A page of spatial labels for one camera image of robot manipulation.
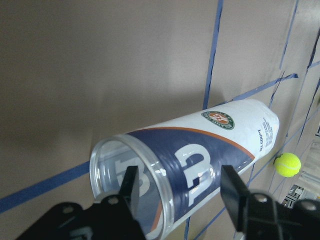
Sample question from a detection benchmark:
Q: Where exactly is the clear tennis ball can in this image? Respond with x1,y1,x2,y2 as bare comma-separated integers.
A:
89,99,280,240

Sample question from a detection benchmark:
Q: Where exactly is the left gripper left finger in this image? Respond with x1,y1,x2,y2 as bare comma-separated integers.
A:
18,166,146,240

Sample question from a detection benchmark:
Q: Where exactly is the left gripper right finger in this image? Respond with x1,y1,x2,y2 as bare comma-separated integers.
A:
220,165,320,240

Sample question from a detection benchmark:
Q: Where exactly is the brown paper table mat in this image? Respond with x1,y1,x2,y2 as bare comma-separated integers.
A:
0,0,320,240

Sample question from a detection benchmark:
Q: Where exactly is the tennis ball lower right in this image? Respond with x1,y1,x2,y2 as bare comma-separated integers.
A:
273,152,302,178

